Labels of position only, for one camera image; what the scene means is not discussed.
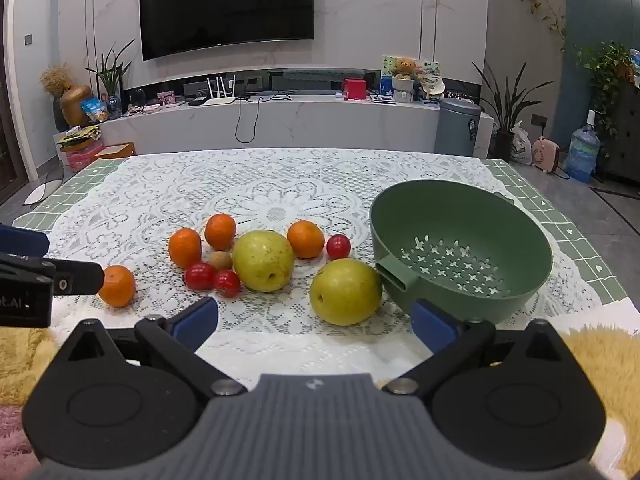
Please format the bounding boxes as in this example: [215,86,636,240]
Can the teddy bear and clutter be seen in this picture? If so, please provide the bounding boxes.
[381,55,443,97]

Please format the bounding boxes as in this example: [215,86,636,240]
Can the pink fluffy cloth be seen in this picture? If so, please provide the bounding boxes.
[0,402,37,480]

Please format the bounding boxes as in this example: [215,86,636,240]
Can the pink box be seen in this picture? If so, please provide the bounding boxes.
[65,142,106,172]

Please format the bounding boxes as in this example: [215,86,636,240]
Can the white flat floor object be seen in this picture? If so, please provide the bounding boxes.
[24,182,63,206]

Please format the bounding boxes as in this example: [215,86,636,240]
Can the grey pedal trash can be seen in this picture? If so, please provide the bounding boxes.
[434,98,482,157]

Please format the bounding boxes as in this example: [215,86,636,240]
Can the leafy plant on cabinet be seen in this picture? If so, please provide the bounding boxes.
[575,42,638,136]

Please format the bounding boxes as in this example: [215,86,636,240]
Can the gold vase dried flowers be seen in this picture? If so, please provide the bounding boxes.
[40,65,93,128]

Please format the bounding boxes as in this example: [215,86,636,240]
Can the white lace tablecloth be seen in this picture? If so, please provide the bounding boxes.
[47,147,603,391]

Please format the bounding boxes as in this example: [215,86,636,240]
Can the stack of packets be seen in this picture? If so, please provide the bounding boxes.
[56,126,101,151]

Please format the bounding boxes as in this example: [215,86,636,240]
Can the blue snack bag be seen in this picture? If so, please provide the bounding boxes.
[80,97,108,123]

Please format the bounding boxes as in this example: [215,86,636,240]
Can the pink fan heater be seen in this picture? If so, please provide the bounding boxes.
[531,136,561,173]

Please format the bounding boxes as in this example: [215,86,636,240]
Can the orange mandarin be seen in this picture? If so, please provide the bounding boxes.
[168,228,203,269]
[286,220,326,260]
[98,265,137,308]
[204,213,237,251]

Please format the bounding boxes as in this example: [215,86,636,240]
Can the black cable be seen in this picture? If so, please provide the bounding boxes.
[235,91,296,145]

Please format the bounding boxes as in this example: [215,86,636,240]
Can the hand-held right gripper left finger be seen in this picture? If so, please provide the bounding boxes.
[60,296,248,397]

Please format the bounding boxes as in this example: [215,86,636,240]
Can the white plastic bag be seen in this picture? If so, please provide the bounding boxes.
[510,121,533,166]

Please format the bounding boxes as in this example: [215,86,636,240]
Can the green colander bowl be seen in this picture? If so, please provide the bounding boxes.
[369,180,553,326]

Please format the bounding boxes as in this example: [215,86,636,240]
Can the white hand fan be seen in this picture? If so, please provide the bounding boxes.
[417,72,446,99]

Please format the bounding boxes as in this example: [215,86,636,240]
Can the blue water jug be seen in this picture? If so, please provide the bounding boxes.
[564,109,601,183]

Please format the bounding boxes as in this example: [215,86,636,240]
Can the white router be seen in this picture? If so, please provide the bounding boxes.
[202,75,237,106]

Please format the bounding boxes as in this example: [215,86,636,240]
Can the long-leaf potted plant black pot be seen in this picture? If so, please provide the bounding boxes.
[472,62,541,162]

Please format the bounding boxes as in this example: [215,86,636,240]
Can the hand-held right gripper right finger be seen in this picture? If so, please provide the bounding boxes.
[385,298,571,396]

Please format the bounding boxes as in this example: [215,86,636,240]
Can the red tomato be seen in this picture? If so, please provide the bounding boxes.
[326,234,352,261]
[214,269,242,298]
[184,262,217,292]

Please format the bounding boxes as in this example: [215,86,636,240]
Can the white sheet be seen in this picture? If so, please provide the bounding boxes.
[550,295,640,337]

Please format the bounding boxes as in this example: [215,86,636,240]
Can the dark drawer cabinet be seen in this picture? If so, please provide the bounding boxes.
[600,77,640,183]

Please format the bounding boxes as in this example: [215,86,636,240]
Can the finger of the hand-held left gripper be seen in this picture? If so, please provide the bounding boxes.
[0,252,107,297]
[0,224,50,258]

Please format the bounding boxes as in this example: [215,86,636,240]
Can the orange cardboard box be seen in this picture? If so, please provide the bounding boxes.
[90,142,136,163]

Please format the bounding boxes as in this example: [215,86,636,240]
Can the black wall television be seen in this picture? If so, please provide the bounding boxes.
[138,0,315,62]

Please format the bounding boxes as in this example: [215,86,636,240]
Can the white marble television console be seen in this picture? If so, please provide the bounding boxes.
[97,92,496,158]

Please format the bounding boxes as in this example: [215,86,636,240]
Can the potted plant glass vase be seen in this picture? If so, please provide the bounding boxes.
[85,39,136,121]

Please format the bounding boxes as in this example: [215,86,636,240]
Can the yellow-green pear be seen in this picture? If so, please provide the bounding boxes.
[231,230,296,293]
[309,258,384,326]

